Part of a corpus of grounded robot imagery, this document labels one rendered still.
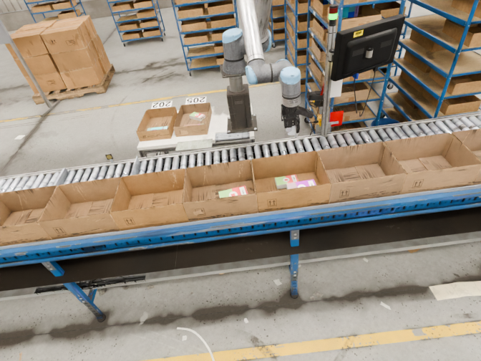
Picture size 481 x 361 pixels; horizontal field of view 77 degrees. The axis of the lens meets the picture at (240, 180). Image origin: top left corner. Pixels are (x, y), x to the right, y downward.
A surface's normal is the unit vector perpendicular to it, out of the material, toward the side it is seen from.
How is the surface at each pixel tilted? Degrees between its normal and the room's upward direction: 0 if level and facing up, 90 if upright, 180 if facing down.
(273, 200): 90
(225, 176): 89
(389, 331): 0
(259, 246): 0
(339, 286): 0
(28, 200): 89
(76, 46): 89
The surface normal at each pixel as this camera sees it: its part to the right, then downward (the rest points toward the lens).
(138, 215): 0.07, 0.67
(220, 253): -0.11, -0.73
